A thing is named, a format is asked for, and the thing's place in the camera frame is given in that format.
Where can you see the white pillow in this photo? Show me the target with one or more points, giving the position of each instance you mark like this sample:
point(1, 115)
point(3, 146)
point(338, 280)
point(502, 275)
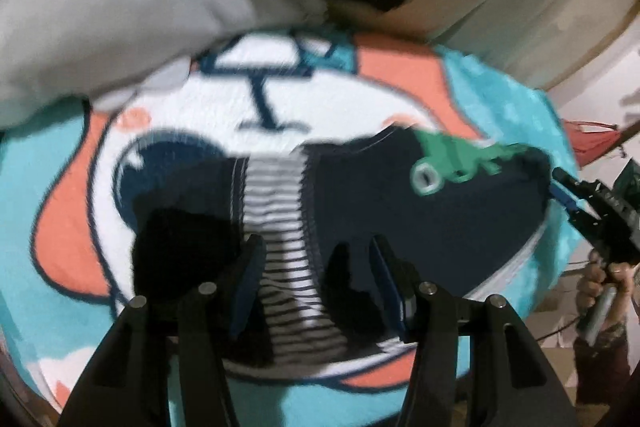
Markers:
point(115, 2)

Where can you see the person's right hand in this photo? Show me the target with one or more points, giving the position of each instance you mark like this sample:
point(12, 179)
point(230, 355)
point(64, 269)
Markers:
point(590, 283)

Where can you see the printed cartoon blanket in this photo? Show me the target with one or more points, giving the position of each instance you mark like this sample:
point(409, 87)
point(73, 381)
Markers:
point(60, 257)

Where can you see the navy striped shirt with dinosaur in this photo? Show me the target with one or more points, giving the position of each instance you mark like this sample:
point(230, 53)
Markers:
point(380, 202)

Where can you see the dark green object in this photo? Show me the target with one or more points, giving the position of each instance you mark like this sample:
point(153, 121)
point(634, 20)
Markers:
point(630, 177)

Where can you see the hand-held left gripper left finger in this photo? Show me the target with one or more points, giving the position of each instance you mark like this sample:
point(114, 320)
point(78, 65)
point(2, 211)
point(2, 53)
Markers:
point(246, 279)

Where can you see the person's right forearm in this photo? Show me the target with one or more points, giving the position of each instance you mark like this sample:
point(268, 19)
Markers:
point(597, 367)

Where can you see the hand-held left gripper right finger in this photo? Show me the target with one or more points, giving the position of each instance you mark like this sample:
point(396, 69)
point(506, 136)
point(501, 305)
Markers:
point(386, 281)

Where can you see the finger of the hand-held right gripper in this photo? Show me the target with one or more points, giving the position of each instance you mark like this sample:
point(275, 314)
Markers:
point(570, 181)
point(564, 199)

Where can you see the red cloth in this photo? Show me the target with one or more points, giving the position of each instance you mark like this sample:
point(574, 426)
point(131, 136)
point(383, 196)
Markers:
point(592, 138)

